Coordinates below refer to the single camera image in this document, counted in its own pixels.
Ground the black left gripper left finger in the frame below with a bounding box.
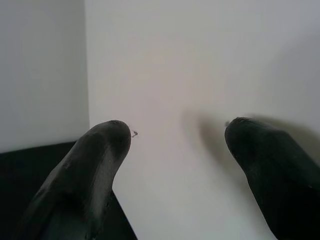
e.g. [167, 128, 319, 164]
[13, 119, 133, 240]

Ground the white plastic children table top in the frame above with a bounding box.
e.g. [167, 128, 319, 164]
[84, 0, 320, 240]

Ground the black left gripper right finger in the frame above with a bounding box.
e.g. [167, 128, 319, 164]
[223, 116, 320, 240]

